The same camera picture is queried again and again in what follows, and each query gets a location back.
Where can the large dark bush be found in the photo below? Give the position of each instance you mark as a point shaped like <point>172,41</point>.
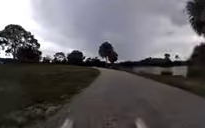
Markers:
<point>201,61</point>

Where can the tall palm tree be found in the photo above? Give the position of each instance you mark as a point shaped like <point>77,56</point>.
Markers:
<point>106,50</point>

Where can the robot's own part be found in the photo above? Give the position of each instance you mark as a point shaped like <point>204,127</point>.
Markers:
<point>67,123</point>
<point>140,123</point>

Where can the overhanging palm tree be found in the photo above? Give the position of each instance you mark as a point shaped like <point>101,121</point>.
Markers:
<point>201,16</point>

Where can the grey asphalt path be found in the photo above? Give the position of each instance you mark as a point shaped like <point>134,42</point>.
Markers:
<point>123,98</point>

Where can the wide grass field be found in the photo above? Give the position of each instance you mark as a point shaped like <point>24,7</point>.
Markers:
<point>33,85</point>

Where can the small dark bush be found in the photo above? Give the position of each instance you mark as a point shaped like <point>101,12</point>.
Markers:
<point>166,72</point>

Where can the distant tree line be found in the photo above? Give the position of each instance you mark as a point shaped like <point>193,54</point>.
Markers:
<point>153,61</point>

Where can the grass strip beside water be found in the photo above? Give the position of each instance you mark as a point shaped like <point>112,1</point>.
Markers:
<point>190,85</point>

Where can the large broad tree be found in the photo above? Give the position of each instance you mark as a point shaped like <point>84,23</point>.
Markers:
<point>15,38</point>

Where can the row of dark trees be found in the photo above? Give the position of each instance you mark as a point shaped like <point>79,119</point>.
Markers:
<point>76,57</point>

